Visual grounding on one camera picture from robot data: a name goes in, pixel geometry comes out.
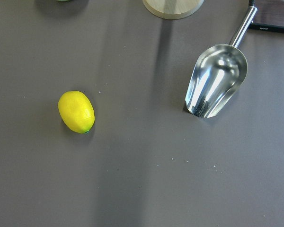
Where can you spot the yellow lemon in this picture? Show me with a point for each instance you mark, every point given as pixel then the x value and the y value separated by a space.
pixel 76 111

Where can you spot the wine glass rack tray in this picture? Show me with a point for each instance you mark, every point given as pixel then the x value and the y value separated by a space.
pixel 269 16

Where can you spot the metal scoop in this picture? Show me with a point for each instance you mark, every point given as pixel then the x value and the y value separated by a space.
pixel 218 73

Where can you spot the wooden mug tree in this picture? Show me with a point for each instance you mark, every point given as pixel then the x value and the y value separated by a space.
pixel 172 9

